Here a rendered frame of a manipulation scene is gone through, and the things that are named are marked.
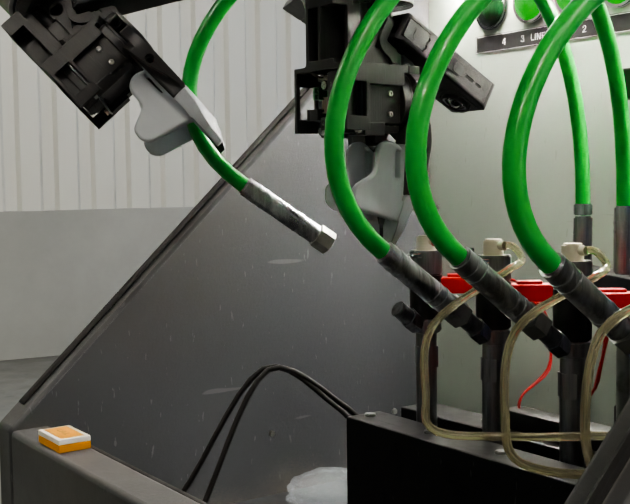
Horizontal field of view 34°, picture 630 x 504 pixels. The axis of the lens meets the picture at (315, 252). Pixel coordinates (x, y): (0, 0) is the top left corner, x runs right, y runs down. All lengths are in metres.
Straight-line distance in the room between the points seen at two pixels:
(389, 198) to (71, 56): 0.30
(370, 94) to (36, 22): 0.31
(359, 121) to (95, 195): 6.61
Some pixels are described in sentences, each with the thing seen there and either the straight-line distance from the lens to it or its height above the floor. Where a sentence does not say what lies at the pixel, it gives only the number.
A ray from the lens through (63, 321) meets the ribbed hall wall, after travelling 7.36.
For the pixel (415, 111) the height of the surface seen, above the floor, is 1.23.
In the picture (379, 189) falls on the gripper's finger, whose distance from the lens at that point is 0.83.
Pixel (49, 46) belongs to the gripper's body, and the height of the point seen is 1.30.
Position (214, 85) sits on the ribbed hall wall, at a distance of 7.72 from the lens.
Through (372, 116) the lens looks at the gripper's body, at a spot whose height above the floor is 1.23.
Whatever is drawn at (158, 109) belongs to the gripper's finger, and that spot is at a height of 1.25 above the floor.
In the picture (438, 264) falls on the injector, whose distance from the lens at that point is 0.88.
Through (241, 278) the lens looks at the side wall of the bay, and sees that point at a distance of 1.14.
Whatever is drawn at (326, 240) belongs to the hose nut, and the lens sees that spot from 0.93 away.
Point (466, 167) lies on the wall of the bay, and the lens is 1.25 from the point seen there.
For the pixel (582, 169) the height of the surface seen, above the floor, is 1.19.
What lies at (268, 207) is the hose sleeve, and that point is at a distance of 0.92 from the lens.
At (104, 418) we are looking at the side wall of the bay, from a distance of 1.09.
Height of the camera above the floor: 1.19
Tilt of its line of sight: 4 degrees down
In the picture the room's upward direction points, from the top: 1 degrees counter-clockwise
